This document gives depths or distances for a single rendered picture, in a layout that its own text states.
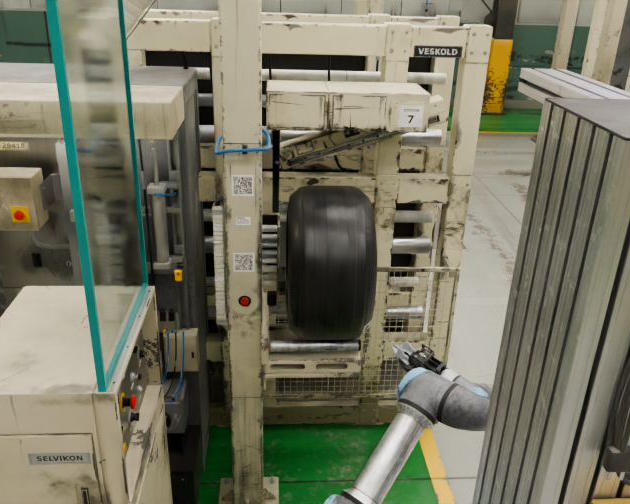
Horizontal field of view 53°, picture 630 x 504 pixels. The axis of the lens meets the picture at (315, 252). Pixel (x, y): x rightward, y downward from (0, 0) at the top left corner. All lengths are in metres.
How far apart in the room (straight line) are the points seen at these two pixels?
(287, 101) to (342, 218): 0.50
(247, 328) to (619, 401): 1.65
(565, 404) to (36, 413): 1.20
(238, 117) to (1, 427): 1.14
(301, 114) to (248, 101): 0.33
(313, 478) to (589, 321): 2.38
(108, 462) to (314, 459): 1.67
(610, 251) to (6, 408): 1.35
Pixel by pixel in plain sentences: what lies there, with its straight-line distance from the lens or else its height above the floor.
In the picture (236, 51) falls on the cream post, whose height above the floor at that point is 1.95.
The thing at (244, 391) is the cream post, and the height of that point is 0.65.
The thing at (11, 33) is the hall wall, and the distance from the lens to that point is 11.88.
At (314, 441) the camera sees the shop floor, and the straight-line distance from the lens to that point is 3.35.
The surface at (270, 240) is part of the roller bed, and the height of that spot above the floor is 1.13.
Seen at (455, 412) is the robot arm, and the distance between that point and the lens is 1.76.
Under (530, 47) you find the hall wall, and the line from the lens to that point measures 11.95.
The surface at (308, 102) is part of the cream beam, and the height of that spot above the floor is 1.74.
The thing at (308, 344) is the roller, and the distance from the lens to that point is 2.38.
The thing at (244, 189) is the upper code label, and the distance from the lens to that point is 2.19.
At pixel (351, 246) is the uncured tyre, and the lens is 2.12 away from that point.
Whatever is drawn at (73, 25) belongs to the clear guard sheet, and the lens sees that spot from 1.42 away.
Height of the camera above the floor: 2.20
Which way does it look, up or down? 24 degrees down
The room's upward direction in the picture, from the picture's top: 2 degrees clockwise
